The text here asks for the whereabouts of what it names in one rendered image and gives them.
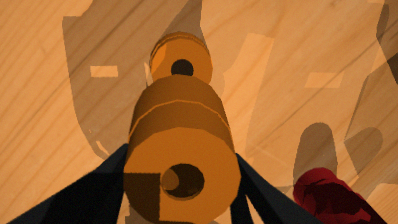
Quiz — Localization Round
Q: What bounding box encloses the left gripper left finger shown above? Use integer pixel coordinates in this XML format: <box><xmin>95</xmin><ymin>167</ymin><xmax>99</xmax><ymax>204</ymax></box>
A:
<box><xmin>6</xmin><ymin>143</ymin><xmax>128</xmax><ymax>224</ymax></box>

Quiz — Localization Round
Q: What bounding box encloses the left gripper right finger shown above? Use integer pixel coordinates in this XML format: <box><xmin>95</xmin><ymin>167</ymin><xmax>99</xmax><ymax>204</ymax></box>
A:
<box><xmin>230</xmin><ymin>153</ymin><xmax>324</xmax><ymax>224</ymax></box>

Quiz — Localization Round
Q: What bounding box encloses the orange cup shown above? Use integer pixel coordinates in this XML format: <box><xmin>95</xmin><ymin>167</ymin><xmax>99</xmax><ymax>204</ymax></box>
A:
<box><xmin>150</xmin><ymin>31</ymin><xmax>213</xmax><ymax>84</ymax></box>
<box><xmin>123</xmin><ymin>74</ymin><xmax>241</xmax><ymax>224</ymax></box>

